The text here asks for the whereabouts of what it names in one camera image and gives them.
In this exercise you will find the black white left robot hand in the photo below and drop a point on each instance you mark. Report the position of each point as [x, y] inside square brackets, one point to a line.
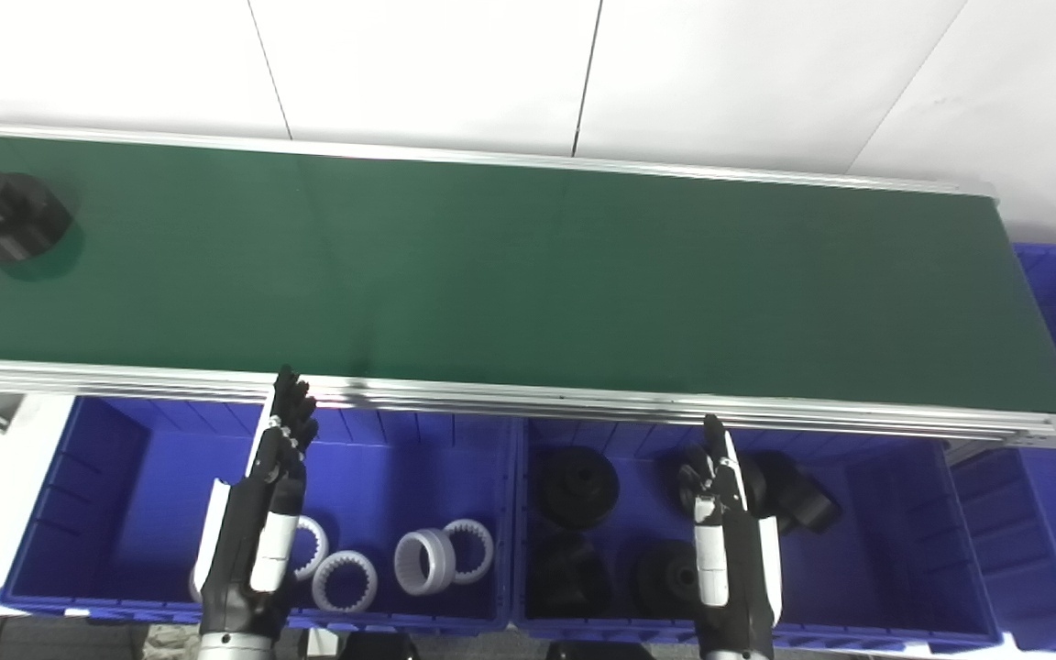
[248, 541]

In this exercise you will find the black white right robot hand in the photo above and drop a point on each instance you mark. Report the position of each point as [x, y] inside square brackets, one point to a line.
[737, 568]

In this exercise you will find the black flanged hub part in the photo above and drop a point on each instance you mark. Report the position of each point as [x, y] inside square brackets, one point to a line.
[565, 573]
[661, 577]
[578, 486]
[10, 220]
[798, 495]

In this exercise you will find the green conveyor belt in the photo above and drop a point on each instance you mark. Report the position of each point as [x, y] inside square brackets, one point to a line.
[583, 401]
[528, 275]

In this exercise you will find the black robot leg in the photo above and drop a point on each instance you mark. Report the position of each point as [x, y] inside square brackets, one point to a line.
[601, 653]
[379, 647]

